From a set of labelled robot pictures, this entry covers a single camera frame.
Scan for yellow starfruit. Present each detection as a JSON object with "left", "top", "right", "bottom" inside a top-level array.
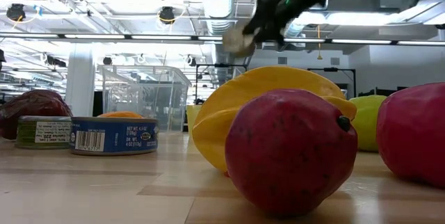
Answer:
[{"left": 191, "top": 65, "right": 358, "bottom": 173}]

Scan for white pillar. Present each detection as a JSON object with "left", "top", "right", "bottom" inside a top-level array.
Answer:
[{"left": 65, "top": 45, "right": 97, "bottom": 118}]

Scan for lime green fruit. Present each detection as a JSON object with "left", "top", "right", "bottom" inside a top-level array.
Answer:
[{"left": 348, "top": 95, "right": 387, "bottom": 153}]

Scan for silver ventilation duct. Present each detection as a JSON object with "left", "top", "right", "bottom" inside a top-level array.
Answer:
[{"left": 200, "top": 0, "right": 241, "bottom": 86}]

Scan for green-labelled tin can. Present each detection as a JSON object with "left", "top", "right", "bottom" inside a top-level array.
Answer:
[{"left": 15, "top": 115, "right": 73, "bottom": 150}]

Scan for black ceiling device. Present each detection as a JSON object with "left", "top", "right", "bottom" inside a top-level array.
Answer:
[
  {"left": 159, "top": 6, "right": 177, "bottom": 25},
  {"left": 6, "top": 3, "right": 27, "bottom": 22}
]

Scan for dark red fruit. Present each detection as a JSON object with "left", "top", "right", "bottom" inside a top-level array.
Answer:
[{"left": 0, "top": 89, "right": 74, "bottom": 141}]

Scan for blue-labelled tin can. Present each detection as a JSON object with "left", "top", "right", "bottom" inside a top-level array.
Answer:
[{"left": 69, "top": 116, "right": 160, "bottom": 157}]

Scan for long linear ceiling light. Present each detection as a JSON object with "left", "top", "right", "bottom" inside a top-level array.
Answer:
[{"left": 0, "top": 32, "right": 445, "bottom": 47}]

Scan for orange mango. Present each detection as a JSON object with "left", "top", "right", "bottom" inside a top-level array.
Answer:
[{"left": 97, "top": 111, "right": 145, "bottom": 120}]

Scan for red apple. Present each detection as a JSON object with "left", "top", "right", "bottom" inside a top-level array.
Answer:
[{"left": 375, "top": 82, "right": 445, "bottom": 189}]

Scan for black metal frame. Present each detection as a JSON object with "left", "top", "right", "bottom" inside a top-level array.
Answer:
[
  {"left": 195, "top": 63, "right": 248, "bottom": 105},
  {"left": 307, "top": 67, "right": 357, "bottom": 98}
]

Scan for clear plastic bin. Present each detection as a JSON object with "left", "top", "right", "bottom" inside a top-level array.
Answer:
[{"left": 98, "top": 64, "right": 192, "bottom": 133}]

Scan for dark red pomegranate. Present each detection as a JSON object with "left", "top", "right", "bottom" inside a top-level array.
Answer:
[{"left": 225, "top": 88, "right": 359, "bottom": 217}]

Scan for hanging yellow cord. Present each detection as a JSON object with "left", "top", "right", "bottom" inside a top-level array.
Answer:
[{"left": 315, "top": 24, "right": 323, "bottom": 61}]

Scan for yellow plastic bin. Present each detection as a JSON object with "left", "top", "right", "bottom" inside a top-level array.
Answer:
[{"left": 186, "top": 104, "right": 204, "bottom": 137}]

